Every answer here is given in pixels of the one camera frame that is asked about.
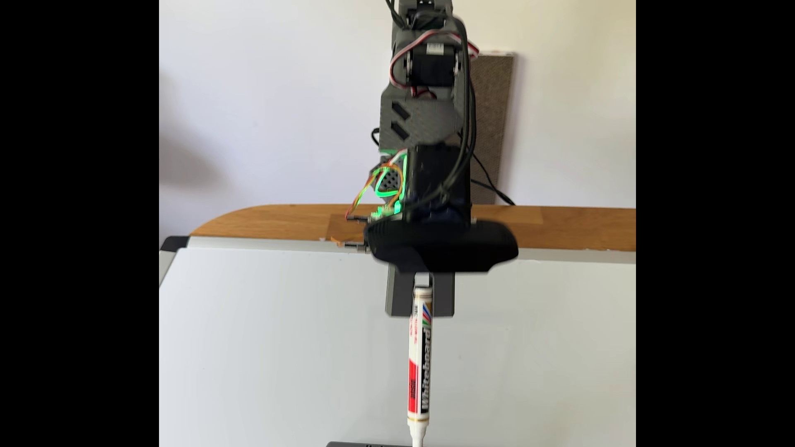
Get white whiteboard marker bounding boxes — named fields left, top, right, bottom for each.
left=407, top=273, right=434, bottom=447

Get brown corrugated cardboard panel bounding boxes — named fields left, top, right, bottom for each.
left=469, top=51, right=515, bottom=206

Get grey marker holder block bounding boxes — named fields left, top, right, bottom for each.
left=326, top=440, right=445, bottom=447

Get orange jumper wires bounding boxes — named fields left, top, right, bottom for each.
left=344, top=161, right=406, bottom=219

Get black oval camera box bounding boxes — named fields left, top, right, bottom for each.
left=363, top=144, right=519, bottom=274

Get black cable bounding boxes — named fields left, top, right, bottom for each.
left=371, top=0, right=516, bottom=218

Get whiteboard with silver frame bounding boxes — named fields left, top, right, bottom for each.
left=159, top=235, right=636, bottom=447

